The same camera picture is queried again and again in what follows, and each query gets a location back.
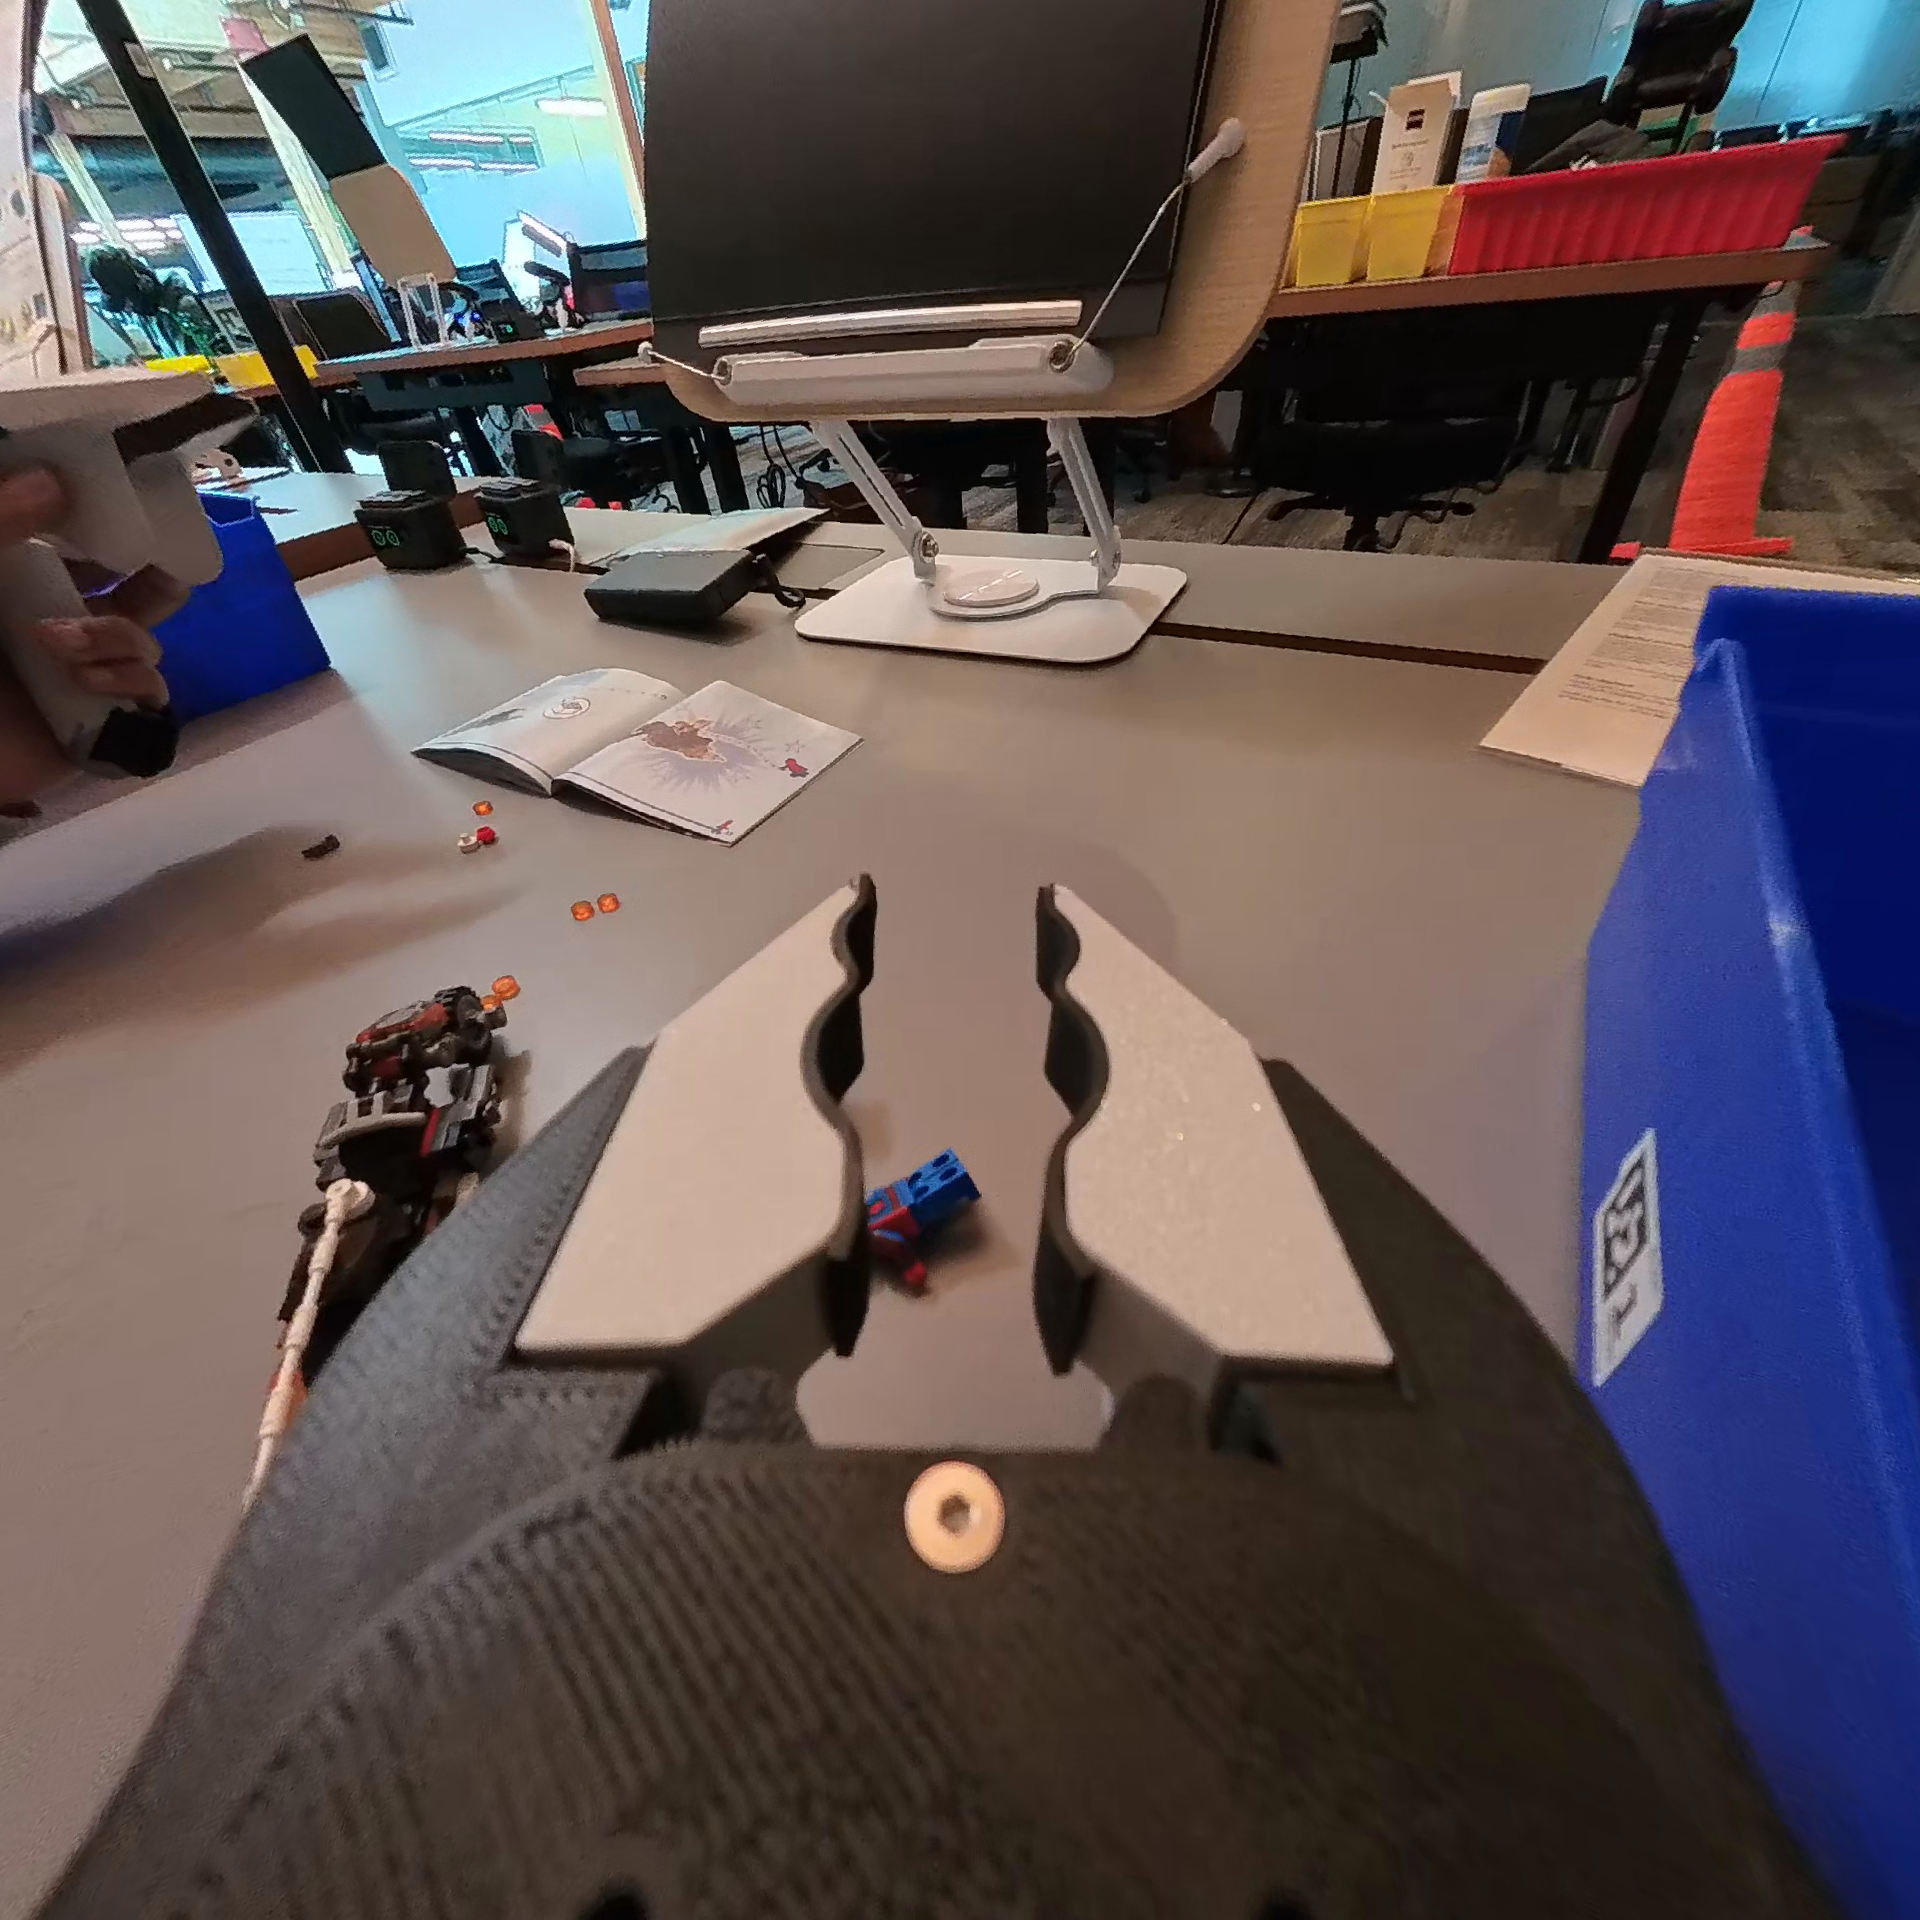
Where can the blue plastic bin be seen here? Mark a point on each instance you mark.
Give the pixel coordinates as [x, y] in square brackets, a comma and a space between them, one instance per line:
[248, 615]
[1770, 1051]

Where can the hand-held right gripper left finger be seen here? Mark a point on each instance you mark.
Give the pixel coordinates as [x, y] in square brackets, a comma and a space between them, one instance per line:
[705, 1172]

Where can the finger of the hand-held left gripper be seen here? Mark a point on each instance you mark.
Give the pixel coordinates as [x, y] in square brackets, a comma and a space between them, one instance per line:
[105, 405]

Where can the black support pole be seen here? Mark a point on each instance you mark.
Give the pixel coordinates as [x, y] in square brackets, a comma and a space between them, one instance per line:
[194, 225]

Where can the black office chair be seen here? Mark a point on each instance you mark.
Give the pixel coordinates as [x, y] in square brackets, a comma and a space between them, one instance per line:
[1681, 67]
[1380, 422]

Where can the red plastic bin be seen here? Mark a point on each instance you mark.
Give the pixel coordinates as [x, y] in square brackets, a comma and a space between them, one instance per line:
[1635, 203]

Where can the grey flat pouch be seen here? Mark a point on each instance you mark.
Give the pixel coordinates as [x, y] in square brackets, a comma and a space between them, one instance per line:
[721, 530]

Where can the yellow plastic bin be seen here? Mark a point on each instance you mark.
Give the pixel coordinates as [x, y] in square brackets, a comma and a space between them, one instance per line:
[1411, 234]
[1329, 242]

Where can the silver monitor stand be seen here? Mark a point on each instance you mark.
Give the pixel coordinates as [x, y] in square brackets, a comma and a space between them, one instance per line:
[989, 599]

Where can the orange traffic cone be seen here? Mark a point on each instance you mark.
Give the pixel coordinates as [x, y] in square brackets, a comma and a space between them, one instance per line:
[1733, 451]

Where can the lego instruction booklet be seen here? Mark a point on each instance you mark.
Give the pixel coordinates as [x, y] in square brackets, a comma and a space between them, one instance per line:
[644, 750]

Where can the black tan cardboard panel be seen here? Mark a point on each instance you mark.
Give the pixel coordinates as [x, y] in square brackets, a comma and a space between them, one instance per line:
[360, 166]

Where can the black monitor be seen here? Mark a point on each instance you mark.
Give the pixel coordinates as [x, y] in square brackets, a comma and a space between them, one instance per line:
[915, 149]

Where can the wooden background table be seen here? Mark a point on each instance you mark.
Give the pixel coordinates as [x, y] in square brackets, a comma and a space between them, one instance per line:
[1499, 293]

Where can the person's left hand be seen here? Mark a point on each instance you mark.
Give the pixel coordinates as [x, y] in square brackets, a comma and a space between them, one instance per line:
[105, 661]

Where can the background desk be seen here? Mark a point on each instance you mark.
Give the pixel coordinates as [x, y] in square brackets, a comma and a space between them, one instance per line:
[451, 361]

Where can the black power adapter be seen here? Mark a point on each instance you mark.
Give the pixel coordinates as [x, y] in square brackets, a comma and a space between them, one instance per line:
[668, 587]

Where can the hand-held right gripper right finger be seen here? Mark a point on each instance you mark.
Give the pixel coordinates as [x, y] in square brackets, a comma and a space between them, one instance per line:
[1201, 1172]

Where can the blue red lego minifigure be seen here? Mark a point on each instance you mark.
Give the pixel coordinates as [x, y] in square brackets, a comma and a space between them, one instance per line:
[915, 1202]

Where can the printed paper sheet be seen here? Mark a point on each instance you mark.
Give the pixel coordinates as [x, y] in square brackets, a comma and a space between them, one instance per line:
[1604, 661]

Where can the white cardboard box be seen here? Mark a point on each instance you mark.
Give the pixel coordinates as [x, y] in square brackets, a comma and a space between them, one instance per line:
[1417, 137]
[1493, 137]

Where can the black red lego motorcycle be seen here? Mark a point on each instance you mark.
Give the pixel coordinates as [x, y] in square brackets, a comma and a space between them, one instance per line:
[405, 1109]

